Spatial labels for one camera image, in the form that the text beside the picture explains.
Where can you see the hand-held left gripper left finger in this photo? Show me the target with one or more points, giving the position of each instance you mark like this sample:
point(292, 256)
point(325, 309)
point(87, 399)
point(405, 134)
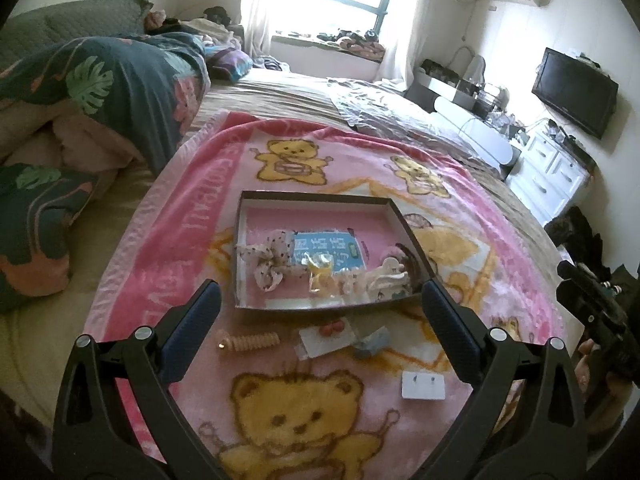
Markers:
point(192, 325)

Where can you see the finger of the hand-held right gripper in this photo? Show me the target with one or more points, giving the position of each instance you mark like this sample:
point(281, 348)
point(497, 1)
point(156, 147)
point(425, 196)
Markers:
point(577, 272)

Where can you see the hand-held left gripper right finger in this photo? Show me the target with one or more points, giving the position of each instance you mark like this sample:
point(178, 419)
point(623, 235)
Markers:
point(447, 327)

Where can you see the dark brown hair clip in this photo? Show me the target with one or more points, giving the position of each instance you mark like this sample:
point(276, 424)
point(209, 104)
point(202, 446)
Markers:
point(412, 262)

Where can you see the cream claw hair clip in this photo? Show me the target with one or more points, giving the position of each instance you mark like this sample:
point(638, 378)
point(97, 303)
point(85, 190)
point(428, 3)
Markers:
point(390, 275)

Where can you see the polka dot scrunchie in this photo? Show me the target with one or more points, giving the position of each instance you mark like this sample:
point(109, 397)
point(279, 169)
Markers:
point(267, 265)

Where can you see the pearl flower hair clip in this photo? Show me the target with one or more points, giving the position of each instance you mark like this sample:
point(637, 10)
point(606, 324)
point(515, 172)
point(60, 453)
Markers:
point(355, 285)

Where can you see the yellow hair clip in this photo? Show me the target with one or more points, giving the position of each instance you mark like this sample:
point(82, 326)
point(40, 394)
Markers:
point(320, 272)

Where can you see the shallow brown cardboard box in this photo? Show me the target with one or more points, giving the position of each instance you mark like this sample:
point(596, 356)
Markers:
point(325, 210)

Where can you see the person's right hand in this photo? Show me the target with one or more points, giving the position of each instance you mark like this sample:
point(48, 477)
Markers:
point(587, 365)

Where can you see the dark clothes pile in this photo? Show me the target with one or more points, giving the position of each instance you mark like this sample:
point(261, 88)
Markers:
point(580, 235)

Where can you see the white earring card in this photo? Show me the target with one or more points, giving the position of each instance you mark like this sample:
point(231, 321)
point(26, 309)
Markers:
point(422, 386)

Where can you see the grey blue hair clip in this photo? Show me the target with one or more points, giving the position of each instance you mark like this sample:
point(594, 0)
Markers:
point(372, 342)

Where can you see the white drawer dresser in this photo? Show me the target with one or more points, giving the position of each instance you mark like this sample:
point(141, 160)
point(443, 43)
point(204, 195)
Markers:
point(550, 175)

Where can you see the card with red earrings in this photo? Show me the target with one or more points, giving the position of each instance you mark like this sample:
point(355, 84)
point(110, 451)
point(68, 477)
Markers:
point(325, 342)

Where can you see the blue printed card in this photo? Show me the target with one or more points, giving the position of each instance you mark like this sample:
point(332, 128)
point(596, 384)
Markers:
point(340, 250)

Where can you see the white vanity desk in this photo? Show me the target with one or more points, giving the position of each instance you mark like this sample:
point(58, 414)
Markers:
point(475, 125)

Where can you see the black flat television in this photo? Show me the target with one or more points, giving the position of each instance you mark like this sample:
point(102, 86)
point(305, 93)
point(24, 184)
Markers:
point(575, 92)

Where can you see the floral dark green pillow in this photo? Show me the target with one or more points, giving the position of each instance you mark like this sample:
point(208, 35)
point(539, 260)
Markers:
point(35, 220)

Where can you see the pink bear print blanket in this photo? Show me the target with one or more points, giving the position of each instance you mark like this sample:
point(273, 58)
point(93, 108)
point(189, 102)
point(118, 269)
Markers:
point(320, 160)

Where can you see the crinkled silver sheet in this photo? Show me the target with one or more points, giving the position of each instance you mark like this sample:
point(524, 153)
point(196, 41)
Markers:
point(395, 110)

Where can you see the beige bedspread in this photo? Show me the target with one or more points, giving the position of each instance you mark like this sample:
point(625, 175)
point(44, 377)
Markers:
point(280, 95)

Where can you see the floral dark green quilt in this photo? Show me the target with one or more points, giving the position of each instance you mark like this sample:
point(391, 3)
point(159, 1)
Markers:
point(110, 80)

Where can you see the purple pillow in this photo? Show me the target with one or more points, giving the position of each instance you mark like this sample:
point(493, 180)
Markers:
point(230, 64)

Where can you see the heap of clothes on bed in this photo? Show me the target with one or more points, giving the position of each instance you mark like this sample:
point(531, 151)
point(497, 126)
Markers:
point(195, 30)

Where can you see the pile of clothes on windowsill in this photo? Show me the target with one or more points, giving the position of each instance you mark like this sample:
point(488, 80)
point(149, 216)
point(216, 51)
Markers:
point(355, 45)

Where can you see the white sheer curtain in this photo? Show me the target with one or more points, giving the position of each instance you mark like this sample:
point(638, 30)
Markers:
point(407, 25)
point(257, 10)

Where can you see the grey quilted headboard cushion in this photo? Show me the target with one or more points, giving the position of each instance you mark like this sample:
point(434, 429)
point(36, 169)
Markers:
point(65, 17)

